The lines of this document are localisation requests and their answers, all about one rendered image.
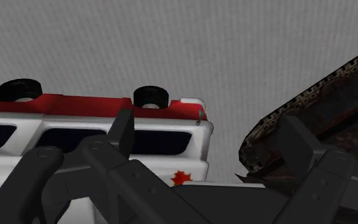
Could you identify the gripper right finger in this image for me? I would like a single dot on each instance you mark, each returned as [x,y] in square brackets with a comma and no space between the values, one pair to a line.
[321,186]

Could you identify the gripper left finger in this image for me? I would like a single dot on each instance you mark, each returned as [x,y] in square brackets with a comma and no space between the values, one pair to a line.
[126,173]

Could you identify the white and red toy truck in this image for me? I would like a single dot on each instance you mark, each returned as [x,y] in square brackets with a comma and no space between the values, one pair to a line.
[166,124]

